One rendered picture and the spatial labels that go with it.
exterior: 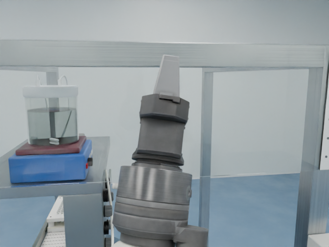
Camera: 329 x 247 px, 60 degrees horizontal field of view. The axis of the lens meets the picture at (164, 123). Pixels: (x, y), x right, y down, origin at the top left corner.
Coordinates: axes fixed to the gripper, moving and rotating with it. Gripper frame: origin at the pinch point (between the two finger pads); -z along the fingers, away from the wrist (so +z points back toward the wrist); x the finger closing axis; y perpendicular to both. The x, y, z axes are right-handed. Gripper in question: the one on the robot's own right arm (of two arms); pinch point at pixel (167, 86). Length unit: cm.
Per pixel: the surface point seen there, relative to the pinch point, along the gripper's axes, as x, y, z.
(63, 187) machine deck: -44, 24, 16
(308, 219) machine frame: -50, -46, 16
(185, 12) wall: -313, -15, -227
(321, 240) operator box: -49, -49, 22
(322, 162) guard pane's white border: -43, -46, 1
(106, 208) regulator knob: -53, 13, 20
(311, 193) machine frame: -47, -45, 9
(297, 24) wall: -335, -183, -247
